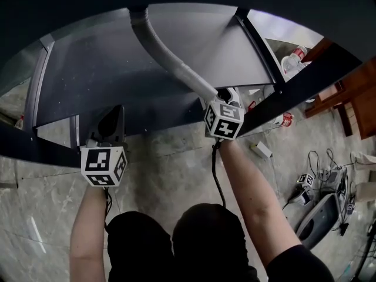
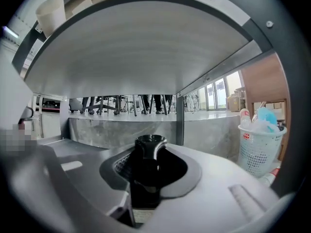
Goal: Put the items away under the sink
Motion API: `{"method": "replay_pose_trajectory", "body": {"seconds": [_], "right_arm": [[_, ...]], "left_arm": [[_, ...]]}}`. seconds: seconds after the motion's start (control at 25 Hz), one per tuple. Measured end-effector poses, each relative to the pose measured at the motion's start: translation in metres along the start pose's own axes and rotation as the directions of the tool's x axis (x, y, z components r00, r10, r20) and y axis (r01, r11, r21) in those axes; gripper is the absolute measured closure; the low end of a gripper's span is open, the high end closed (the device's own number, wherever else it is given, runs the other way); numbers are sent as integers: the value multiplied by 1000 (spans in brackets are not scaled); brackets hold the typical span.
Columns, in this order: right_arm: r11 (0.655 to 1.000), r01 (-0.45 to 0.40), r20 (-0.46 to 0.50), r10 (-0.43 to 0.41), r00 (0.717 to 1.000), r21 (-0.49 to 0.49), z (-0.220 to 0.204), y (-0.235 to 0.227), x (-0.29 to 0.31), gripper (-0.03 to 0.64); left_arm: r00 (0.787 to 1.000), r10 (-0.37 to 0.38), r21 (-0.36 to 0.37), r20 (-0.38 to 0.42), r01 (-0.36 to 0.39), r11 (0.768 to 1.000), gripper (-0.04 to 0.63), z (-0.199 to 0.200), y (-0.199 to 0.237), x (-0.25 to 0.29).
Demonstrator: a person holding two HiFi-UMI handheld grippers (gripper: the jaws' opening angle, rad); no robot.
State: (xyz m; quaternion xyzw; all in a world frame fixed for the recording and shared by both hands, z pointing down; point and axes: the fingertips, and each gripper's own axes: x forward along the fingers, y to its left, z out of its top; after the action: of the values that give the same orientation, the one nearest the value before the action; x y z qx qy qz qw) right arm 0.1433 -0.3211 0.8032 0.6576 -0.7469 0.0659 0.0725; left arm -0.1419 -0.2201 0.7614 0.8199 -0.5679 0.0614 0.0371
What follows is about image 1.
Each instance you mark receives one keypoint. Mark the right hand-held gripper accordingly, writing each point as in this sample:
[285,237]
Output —
[224,122]

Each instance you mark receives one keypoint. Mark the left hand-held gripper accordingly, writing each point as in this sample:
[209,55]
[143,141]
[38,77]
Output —
[101,163]

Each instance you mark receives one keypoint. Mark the dark grey under-sink cabinet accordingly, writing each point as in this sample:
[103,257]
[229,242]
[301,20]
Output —
[117,78]

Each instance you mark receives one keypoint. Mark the person's right forearm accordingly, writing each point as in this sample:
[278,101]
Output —
[252,198]

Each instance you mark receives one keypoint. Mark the person's left forearm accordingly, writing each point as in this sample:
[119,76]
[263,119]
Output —
[88,231]

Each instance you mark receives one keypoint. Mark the small white box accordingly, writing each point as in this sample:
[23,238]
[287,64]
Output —
[262,150]

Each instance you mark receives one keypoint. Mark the dark cabinet door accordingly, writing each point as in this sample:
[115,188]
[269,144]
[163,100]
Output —
[44,148]
[308,84]

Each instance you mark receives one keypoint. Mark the clear red label plastic bottle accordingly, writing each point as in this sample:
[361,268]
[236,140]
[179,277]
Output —
[286,120]
[293,59]
[19,123]

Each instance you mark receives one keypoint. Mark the spare hand-held gripper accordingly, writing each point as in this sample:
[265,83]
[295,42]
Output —
[304,188]

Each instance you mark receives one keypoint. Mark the person's legs in black trousers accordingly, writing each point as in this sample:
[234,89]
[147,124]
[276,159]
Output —
[205,239]

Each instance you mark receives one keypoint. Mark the grey power adapter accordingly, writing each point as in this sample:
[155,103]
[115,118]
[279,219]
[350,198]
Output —
[333,177]

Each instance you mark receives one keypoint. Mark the grey case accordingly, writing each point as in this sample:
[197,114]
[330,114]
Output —
[320,219]

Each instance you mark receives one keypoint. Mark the brown wooden furniture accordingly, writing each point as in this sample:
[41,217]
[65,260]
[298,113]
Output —
[361,104]

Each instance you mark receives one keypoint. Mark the pale bag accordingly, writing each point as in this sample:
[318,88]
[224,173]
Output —
[365,169]

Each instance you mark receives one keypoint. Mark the person's black sleeve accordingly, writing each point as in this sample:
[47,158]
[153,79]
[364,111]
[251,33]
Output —
[302,264]

